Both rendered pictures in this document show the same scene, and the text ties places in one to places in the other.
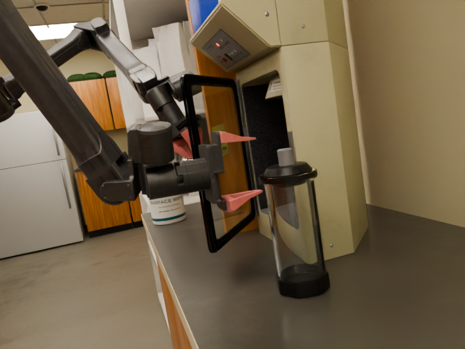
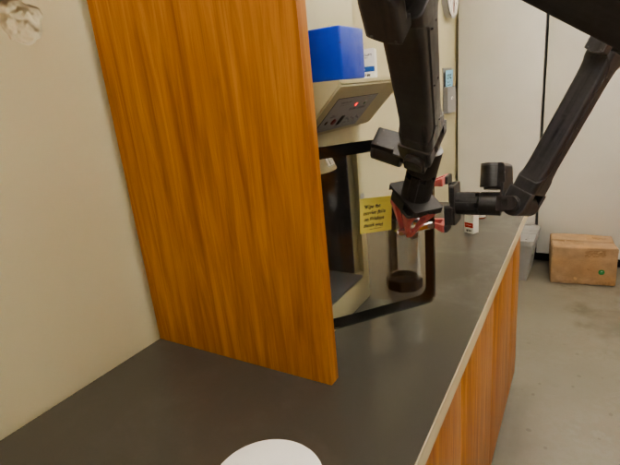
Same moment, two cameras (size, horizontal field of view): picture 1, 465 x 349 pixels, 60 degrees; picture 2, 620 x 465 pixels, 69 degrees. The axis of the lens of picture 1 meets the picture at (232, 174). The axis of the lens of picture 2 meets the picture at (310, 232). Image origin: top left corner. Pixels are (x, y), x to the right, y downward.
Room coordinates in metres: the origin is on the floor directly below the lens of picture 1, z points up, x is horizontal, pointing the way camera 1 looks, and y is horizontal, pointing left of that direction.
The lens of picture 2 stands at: (1.73, 0.62, 1.50)
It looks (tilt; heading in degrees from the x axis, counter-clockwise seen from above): 17 degrees down; 228
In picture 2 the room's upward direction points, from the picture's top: 6 degrees counter-clockwise
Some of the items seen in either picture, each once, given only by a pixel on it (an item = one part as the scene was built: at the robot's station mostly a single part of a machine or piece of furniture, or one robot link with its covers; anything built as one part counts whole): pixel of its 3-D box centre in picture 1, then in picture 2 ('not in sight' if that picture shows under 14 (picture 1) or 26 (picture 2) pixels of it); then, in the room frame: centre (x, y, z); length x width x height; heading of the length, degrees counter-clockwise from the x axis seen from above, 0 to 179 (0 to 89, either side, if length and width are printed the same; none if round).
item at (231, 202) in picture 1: (236, 188); (436, 215); (0.71, 0.00, 1.16); 0.09 x 0.07 x 0.07; 106
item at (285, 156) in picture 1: (286, 166); not in sight; (0.74, -0.10, 1.18); 0.09 x 0.09 x 0.07
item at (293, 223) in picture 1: (295, 227); not in sight; (0.74, -0.10, 1.06); 0.11 x 0.11 x 0.21
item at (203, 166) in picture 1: (195, 175); (464, 203); (0.70, 0.06, 1.19); 0.07 x 0.07 x 0.10; 16
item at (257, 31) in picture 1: (229, 42); (351, 104); (0.98, -0.04, 1.46); 0.32 x 0.11 x 0.10; 16
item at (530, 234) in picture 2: not in sight; (494, 249); (-1.59, -0.91, 0.17); 0.60 x 0.42 x 0.33; 104
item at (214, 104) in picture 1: (223, 157); (374, 233); (1.00, 0.02, 1.19); 0.30 x 0.01 x 0.40; 157
